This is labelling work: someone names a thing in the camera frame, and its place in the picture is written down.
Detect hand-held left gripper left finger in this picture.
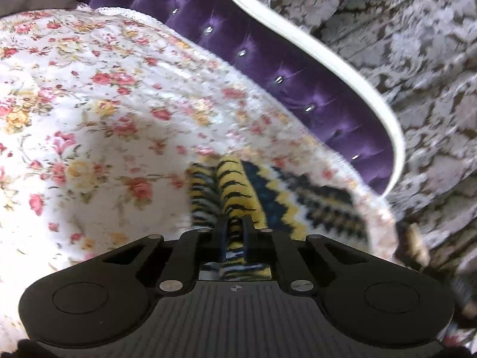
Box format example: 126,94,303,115
101,215,229,294

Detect zigzag patterned knit sweater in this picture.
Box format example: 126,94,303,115
185,158,374,281

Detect brown damask curtain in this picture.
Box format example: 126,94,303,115
230,0,477,306

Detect purple tufted headboard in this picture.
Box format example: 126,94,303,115
76,0,408,197

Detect floral bedspread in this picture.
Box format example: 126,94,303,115
0,5,402,358

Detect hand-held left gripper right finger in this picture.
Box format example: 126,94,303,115
241,217,370,294

